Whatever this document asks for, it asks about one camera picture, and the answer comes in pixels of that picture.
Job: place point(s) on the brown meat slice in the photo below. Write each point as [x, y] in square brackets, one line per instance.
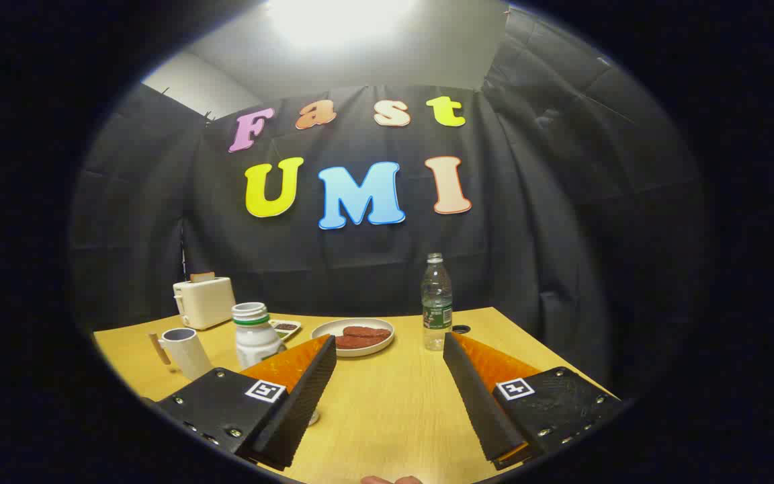
[367, 331]
[353, 342]

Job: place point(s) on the wooden table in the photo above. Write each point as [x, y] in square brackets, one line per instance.
[387, 403]

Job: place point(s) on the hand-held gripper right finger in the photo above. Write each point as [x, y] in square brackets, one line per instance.
[478, 396]

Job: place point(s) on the toasted bread slice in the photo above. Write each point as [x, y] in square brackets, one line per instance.
[202, 276]

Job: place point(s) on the black round table grommet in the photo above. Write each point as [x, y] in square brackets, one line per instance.
[461, 329]

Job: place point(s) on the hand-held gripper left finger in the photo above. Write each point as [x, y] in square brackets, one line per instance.
[299, 403]

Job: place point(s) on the small white dish of beans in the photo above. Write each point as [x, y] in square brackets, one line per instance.
[286, 327]

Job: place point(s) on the clear plastic water bottle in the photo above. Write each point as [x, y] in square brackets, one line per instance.
[437, 302]

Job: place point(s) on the black backdrop cloth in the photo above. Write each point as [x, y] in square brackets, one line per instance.
[360, 262]

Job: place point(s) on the white round plate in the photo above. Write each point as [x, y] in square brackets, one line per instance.
[323, 331]

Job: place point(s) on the cream toaster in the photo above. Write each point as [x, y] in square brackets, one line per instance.
[205, 302]

